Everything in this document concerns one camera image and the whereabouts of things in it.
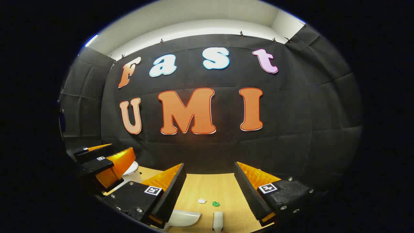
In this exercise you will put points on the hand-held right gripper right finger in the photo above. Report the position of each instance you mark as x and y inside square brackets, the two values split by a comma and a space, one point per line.
[249, 194]

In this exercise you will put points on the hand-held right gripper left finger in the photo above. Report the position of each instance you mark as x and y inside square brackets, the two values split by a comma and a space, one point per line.
[171, 194]

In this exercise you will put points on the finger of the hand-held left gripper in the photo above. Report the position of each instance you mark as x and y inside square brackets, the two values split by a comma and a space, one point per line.
[97, 165]
[87, 153]

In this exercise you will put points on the grey dustpan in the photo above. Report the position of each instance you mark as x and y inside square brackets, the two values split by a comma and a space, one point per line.
[184, 218]

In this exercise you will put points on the green paper ball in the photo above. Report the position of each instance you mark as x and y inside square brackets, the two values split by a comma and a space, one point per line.
[216, 204]

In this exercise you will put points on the white garbage bin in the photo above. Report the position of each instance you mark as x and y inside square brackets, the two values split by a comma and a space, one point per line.
[132, 177]

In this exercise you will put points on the small white broom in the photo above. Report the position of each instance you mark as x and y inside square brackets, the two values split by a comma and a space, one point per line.
[218, 221]

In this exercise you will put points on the wooden desktop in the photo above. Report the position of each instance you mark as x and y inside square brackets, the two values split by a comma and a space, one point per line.
[213, 187]

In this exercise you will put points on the ceiling light strip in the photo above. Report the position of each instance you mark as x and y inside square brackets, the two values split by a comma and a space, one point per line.
[91, 40]

